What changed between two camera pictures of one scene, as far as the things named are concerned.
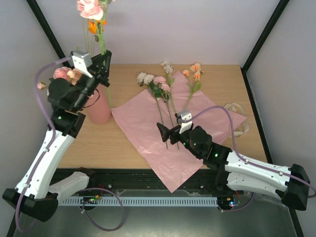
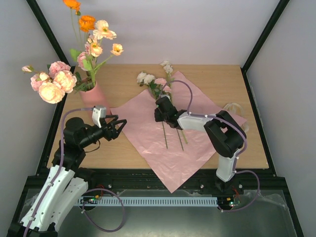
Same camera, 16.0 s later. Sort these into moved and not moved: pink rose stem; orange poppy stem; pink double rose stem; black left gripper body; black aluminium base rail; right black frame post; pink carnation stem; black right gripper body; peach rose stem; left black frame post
Moved: orange poppy stem; pink carnation stem; peach rose stem; black left gripper body; black right gripper body; pink double rose stem; pink rose stem
Not moved: black aluminium base rail; right black frame post; left black frame post
